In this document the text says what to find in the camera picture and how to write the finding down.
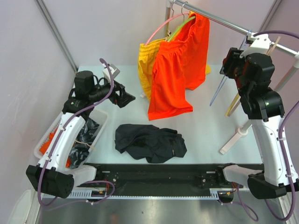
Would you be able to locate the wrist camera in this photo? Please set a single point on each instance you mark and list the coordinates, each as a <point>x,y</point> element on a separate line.
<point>260,44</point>
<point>113,70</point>

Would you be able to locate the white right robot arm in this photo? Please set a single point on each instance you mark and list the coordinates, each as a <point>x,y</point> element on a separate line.
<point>278,176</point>

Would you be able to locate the orange shorts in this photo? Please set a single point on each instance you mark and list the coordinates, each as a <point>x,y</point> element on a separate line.
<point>180,65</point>

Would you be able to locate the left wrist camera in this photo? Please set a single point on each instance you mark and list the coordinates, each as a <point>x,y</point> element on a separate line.
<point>113,70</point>

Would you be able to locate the yellow shorts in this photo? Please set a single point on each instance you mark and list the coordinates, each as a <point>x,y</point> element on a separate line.
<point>146,67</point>

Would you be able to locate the blue wire hanger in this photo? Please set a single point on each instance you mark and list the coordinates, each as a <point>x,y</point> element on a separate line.
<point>224,77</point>

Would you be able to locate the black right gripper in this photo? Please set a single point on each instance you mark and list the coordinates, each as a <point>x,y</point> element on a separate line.
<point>233,58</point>

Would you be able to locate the beige wooden hanger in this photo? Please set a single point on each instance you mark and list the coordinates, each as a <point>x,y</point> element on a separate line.
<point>236,100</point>

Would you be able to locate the yellow hanger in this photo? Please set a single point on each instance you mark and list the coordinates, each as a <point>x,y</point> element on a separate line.
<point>252,75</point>

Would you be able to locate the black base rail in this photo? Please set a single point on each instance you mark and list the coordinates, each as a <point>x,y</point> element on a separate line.
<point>160,180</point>

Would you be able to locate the pink hanger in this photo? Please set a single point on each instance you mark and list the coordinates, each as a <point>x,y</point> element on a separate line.
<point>163,25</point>

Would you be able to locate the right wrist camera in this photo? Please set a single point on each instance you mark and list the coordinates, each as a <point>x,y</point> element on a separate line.
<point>260,44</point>

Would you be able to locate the metal clothes rack rail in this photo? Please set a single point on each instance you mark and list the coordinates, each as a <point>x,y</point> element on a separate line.
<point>227,24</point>

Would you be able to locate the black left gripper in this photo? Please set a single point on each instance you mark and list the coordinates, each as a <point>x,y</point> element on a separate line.
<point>124,98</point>

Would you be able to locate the white plastic basket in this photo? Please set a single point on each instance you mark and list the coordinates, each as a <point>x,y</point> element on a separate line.
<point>60,147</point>

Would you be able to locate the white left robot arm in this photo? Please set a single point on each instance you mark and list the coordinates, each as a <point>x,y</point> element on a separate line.
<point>51,175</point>

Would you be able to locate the dark navy shorts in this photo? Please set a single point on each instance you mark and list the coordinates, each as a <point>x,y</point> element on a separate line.
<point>156,145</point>

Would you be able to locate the green hanger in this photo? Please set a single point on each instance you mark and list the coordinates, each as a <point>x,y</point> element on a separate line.
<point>170,35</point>

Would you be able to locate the orange cloth in basket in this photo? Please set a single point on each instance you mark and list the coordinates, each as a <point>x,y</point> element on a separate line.
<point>45,146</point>

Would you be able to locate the patterned dark clothes in basket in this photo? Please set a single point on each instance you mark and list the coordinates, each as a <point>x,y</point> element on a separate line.
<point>83,143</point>

